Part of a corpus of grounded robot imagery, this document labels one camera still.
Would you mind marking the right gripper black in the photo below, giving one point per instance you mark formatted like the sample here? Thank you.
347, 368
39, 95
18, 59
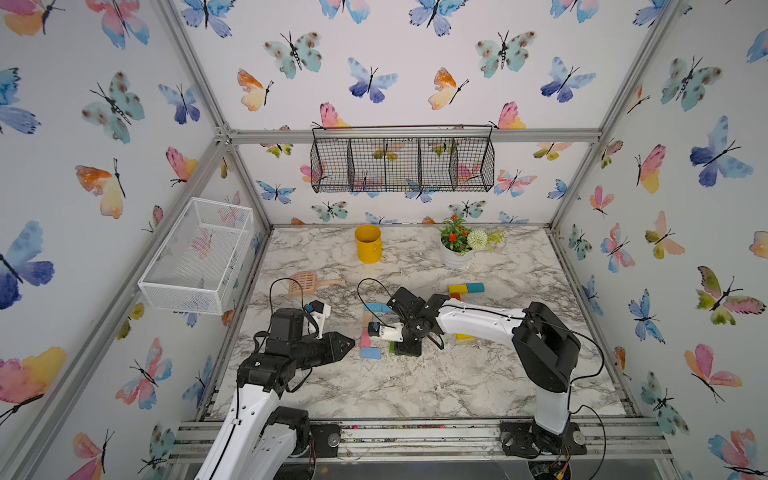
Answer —
408, 351

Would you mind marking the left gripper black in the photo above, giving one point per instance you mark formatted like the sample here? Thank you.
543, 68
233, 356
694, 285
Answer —
332, 349

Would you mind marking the light blue block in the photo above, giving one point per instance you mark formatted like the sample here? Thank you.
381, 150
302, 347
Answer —
371, 353
374, 307

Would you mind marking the pink block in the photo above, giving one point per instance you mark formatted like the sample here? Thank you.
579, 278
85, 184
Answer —
365, 341

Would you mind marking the natural wood block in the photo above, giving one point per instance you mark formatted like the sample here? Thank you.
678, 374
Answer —
367, 318

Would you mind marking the teal block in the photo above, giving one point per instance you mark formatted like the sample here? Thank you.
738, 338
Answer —
475, 287

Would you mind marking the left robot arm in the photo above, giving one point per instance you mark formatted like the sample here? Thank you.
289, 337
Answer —
259, 434

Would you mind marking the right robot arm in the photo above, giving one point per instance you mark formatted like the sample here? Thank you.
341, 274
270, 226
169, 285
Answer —
547, 349

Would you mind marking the pink plastic scoop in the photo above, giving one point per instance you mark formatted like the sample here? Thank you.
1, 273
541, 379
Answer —
308, 283

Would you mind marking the potted flower plant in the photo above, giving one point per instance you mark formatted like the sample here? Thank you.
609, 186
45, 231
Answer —
459, 242

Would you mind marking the yellow cup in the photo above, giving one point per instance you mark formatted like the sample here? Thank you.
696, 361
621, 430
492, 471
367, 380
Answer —
369, 243

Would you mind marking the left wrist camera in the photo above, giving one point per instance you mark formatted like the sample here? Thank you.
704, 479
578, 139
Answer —
319, 312

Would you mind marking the white mesh wall basket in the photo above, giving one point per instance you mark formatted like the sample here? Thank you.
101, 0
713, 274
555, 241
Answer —
195, 267

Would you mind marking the aluminium front rail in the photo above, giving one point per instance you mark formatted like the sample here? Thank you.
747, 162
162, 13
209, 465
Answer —
612, 438

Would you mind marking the black wire wall basket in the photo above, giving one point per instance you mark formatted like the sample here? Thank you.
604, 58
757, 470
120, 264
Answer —
402, 159

